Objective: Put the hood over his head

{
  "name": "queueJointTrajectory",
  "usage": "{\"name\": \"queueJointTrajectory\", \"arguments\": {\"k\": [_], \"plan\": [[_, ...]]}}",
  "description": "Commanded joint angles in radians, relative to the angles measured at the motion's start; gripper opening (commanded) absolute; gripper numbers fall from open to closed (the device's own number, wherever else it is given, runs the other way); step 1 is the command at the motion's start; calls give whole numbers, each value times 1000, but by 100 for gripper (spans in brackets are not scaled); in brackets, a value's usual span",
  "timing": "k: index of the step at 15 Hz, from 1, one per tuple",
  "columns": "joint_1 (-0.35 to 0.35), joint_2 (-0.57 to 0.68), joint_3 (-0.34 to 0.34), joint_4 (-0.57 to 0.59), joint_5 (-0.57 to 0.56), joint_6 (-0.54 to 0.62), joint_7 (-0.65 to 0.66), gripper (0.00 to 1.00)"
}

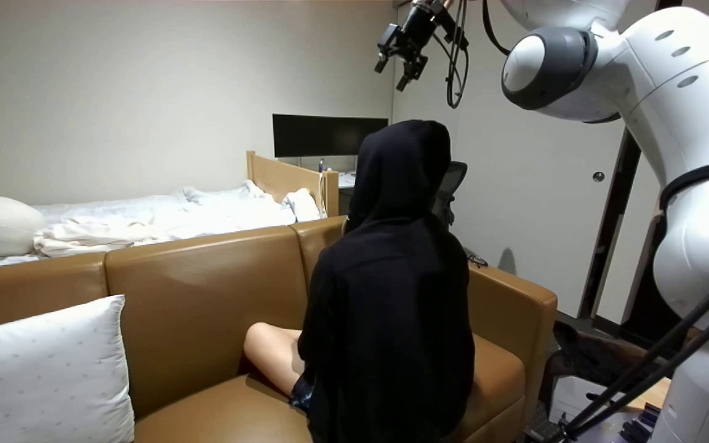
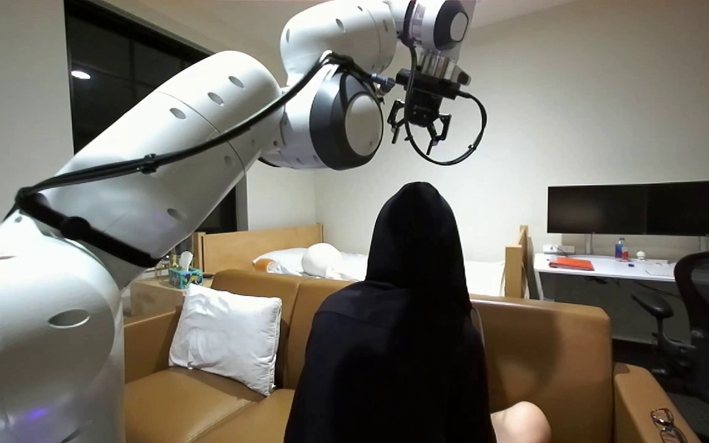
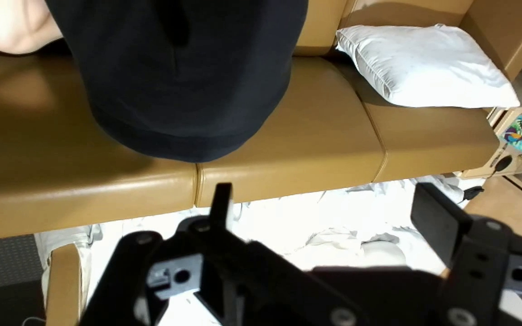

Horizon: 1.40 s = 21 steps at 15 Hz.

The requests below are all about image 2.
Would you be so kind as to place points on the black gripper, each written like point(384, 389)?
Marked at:
point(430, 101)

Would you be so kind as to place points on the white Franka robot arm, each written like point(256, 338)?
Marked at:
point(124, 187)

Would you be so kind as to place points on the round white bed pillow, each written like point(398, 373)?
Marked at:
point(321, 262)

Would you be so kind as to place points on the white bedding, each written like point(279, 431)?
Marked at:
point(281, 262)

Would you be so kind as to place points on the red item on desk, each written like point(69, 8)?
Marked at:
point(571, 264)

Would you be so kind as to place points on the blue bottle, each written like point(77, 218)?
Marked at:
point(620, 250)

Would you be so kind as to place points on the white desk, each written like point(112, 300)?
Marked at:
point(609, 268)

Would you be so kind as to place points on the wide black monitor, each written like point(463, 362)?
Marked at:
point(640, 209)

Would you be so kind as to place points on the tan leather sofa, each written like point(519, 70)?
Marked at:
point(542, 352)

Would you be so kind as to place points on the teal tissue box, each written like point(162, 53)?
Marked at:
point(182, 274)

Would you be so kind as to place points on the white dotted pillow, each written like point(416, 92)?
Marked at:
point(226, 335)

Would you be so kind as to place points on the dark grid window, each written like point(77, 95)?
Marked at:
point(98, 74)

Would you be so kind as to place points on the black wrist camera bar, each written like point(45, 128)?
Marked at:
point(437, 79)

